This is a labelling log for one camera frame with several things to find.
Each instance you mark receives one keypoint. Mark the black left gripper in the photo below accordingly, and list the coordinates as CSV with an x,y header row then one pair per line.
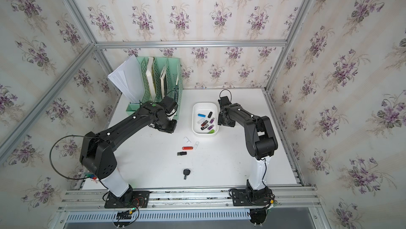
x,y
172,129

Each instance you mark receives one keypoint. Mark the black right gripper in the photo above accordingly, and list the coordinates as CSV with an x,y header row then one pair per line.
x,y
219,121

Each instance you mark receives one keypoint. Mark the white plastic storage box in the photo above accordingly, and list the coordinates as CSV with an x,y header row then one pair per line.
x,y
204,108

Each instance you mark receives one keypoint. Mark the white clear cap usb drive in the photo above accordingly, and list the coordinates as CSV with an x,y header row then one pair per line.
x,y
200,121

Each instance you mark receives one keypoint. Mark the dark grey usb drive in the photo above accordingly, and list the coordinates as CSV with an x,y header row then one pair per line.
x,y
183,153

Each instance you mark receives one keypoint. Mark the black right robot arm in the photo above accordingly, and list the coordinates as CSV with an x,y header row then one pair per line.
x,y
260,138

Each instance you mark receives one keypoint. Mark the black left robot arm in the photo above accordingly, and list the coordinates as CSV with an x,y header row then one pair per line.
x,y
97,151

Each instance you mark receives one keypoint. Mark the white ribbed usb drive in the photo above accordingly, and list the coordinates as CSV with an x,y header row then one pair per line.
x,y
187,140

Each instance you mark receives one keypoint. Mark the green desk file organizer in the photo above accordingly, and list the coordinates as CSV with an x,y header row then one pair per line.
x,y
174,82

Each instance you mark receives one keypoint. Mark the black car key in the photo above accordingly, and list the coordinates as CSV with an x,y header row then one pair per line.
x,y
186,173

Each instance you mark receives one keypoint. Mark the beige notebook in organizer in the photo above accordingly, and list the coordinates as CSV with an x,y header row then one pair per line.
x,y
163,82

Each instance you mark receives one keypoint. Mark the white book in organizer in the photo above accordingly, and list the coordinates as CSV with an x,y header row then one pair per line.
x,y
150,78

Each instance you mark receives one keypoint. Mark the white paper stack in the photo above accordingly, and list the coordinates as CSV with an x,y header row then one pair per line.
x,y
128,79

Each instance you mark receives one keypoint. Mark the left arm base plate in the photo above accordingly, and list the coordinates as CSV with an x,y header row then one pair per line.
x,y
131,199

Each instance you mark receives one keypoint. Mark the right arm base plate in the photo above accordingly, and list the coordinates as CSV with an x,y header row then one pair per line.
x,y
248,197

